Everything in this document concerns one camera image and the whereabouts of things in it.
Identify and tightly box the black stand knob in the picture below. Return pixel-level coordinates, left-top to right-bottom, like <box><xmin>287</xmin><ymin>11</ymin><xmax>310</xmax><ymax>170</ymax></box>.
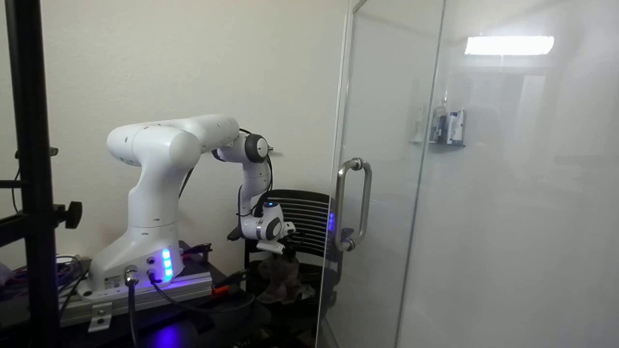
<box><xmin>52</xmin><ymin>200</ymin><xmax>83</xmax><ymax>229</ymax></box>

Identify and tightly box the glass shower door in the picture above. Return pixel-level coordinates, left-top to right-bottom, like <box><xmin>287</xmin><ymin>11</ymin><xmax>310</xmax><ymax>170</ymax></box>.
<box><xmin>317</xmin><ymin>0</ymin><xmax>619</xmax><ymax>348</ymax></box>

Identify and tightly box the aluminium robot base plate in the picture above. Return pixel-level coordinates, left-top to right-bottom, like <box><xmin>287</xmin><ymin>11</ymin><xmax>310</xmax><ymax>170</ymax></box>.
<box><xmin>60</xmin><ymin>270</ymin><xmax>213</xmax><ymax>330</ymax></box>

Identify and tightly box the black metal stand post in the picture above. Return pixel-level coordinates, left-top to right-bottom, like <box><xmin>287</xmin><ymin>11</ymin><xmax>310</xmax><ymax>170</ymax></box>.
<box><xmin>2</xmin><ymin>0</ymin><xmax>60</xmax><ymax>348</ymax></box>

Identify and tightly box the blue toiletry container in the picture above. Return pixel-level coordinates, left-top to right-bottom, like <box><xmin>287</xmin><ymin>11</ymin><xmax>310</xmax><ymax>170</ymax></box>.
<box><xmin>432</xmin><ymin>108</ymin><xmax>466</xmax><ymax>146</ymax></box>

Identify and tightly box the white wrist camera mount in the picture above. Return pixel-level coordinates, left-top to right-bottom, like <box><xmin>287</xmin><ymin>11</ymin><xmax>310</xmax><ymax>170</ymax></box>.
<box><xmin>257</xmin><ymin>239</ymin><xmax>285</xmax><ymax>253</ymax></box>

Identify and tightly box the black work table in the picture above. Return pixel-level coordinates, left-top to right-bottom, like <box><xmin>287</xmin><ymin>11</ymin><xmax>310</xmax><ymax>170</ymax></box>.
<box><xmin>0</xmin><ymin>251</ymin><xmax>271</xmax><ymax>348</ymax></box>

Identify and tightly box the orange black clamp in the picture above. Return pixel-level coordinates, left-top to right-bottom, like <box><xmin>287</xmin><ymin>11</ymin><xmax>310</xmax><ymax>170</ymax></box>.
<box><xmin>211</xmin><ymin>270</ymin><xmax>246</xmax><ymax>297</ymax></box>

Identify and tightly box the brown grey towel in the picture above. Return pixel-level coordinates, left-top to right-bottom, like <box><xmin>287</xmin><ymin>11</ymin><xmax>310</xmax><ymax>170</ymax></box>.
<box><xmin>257</xmin><ymin>255</ymin><xmax>314</xmax><ymax>305</ymax></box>

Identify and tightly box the black mesh office chair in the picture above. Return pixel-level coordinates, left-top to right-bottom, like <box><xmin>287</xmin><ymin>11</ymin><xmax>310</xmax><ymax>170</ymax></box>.
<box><xmin>244</xmin><ymin>189</ymin><xmax>343</xmax><ymax>340</ymax></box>

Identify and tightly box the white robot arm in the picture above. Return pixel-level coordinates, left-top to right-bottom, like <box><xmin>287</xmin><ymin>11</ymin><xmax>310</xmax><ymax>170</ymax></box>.
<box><xmin>91</xmin><ymin>113</ymin><xmax>296</xmax><ymax>291</ymax></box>

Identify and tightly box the chrome door handle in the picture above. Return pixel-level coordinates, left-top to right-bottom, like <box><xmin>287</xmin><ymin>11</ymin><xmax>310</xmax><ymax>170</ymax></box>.
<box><xmin>333</xmin><ymin>156</ymin><xmax>374</xmax><ymax>251</ymax></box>

